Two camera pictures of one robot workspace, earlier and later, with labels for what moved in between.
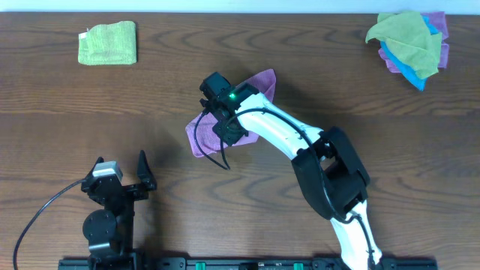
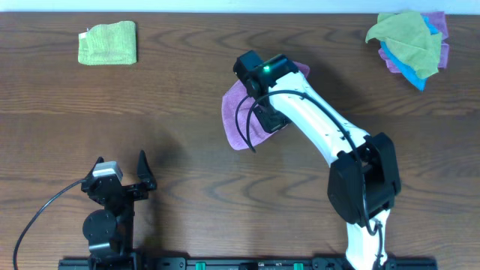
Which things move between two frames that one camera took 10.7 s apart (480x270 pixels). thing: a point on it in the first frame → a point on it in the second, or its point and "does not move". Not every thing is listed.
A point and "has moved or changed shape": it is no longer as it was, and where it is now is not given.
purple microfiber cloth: [207, 138] has moved or changed shape
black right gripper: [209, 101] → [273, 121]
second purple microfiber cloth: [438, 19] does not move
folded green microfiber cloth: [109, 44] does not move
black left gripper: [125, 190] does not move
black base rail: [242, 264] does not move
